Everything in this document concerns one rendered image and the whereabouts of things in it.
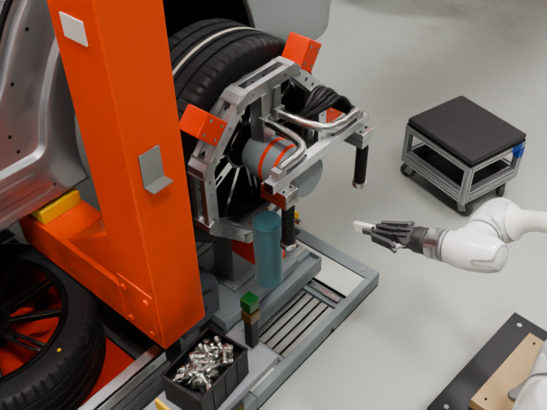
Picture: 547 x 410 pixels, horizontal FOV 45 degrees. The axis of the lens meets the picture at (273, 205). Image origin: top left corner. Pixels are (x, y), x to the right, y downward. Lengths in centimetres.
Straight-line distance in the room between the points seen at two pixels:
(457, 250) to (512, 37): 300
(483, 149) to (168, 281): 166
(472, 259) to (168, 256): 78
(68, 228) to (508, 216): 126
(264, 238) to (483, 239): 61
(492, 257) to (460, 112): 149
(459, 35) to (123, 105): 343
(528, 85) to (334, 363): 226
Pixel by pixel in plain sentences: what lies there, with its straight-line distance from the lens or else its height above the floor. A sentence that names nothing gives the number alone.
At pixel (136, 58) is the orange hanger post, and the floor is 140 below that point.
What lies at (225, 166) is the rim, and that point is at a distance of 199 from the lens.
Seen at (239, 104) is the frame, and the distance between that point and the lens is 175.
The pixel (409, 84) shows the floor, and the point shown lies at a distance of 399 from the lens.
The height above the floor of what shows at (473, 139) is 34.
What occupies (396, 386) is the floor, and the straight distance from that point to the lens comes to 247.
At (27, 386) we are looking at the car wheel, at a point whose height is 50.
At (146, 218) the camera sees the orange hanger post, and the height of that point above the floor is 101.
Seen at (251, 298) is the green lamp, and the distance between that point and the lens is 183.
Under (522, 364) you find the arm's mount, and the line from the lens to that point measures 221.
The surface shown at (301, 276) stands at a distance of 254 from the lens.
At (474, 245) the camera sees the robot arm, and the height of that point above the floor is 84.
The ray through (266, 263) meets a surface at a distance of 199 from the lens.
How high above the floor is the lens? 205
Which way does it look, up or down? 42 degrees down
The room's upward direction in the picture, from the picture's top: 1 degrees counter-clockwise
